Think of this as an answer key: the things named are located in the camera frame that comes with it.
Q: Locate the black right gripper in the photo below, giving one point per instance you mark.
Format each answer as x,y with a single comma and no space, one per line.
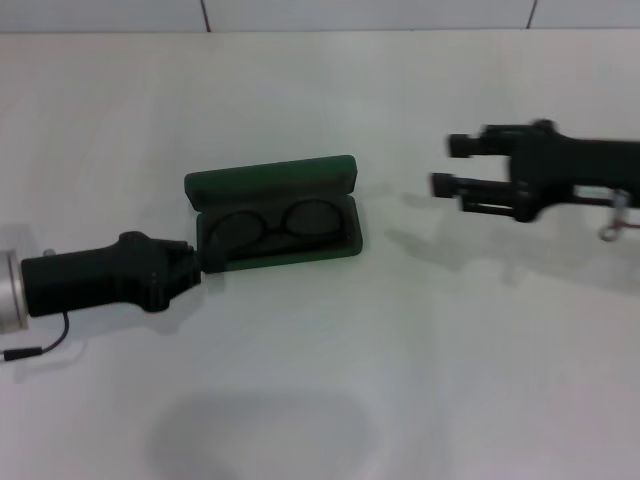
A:
590,165

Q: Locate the silver plug stub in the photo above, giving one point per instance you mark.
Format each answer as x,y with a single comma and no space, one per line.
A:
49,253

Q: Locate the black glasses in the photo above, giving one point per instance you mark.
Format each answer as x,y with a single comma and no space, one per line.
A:
312,220

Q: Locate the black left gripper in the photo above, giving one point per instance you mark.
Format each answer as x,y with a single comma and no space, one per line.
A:
85,280

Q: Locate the green glasses case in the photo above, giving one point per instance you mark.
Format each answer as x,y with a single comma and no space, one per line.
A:
280,172

